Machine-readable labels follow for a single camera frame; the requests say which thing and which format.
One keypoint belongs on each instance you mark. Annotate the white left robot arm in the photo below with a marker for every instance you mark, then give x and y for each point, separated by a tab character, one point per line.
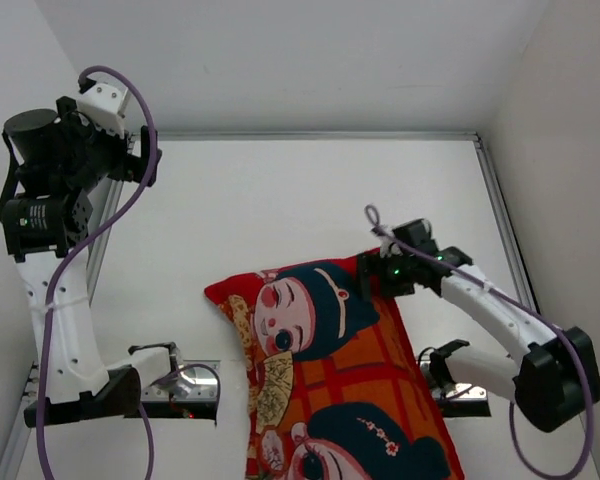
45	237

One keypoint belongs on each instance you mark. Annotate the red patterned pillowcase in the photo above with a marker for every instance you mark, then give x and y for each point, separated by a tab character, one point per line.
334	389

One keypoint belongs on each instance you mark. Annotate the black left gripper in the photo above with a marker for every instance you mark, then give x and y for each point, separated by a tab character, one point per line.
76	127

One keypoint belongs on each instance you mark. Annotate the metal base plate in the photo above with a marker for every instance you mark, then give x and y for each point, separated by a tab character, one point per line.
450	392
193	380

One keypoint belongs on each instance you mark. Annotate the aluminium table frame rail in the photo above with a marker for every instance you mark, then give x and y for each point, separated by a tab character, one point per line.
516	264

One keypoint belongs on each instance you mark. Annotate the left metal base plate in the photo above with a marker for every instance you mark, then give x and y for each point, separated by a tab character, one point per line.
193	380

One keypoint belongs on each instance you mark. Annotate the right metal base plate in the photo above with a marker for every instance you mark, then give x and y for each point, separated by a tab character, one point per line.
450	392

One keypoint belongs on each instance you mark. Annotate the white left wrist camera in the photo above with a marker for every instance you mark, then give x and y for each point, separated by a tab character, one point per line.
104	105

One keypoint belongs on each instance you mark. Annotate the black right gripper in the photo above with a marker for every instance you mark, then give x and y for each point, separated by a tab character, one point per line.
371	264

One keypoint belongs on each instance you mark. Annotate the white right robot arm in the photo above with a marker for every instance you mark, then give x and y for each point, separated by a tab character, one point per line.
549	373

